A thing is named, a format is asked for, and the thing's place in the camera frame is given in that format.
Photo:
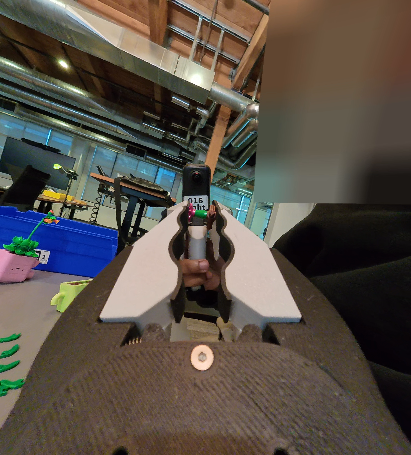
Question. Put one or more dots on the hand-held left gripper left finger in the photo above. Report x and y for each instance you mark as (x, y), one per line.
(145, 280)

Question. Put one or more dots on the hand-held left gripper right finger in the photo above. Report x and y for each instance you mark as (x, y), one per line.
(258, 280)

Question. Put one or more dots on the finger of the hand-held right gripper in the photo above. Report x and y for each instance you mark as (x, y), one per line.
(226, 210)
(171, 212)

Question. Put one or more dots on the brown toy branch piece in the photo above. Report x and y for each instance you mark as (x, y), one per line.
(212, 215)

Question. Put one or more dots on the pink toy flower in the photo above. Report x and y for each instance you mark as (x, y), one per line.
(190, 210)

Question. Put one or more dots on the green toy stalk piece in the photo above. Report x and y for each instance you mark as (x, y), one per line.
(202, 214)

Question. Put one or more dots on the person's right forearm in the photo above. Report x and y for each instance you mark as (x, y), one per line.
(351, 241)

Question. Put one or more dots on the person's right hand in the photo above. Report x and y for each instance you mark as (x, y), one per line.
(198, 270)

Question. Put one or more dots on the black bag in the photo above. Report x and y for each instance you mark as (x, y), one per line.
(145, 185)

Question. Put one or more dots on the wooden top standing desk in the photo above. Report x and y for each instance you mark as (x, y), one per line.
(106, 178)

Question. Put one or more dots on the lime green toy pot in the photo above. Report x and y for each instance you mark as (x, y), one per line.
(70, 289)

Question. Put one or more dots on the blue plastic bin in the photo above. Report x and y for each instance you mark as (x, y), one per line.
(77, 241)

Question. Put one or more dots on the yellow plastic bin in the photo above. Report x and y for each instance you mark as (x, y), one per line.
(58, 194)

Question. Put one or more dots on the pink toy pot with plant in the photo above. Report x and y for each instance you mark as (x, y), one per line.
(11, 268)

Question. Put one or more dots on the large black monitor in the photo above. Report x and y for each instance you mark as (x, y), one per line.
(36, 161)

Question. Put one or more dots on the black office chair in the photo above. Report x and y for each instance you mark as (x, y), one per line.
(24, 188)

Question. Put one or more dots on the person's black jacket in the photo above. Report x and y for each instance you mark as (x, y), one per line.
(397, 337)

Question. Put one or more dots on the round ceiling light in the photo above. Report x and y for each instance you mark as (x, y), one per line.
(63, 64)

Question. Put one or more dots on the scatter of green toy leaves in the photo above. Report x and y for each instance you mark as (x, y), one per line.
(1, 387)

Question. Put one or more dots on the wooden post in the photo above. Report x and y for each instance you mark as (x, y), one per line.
(218, 138)

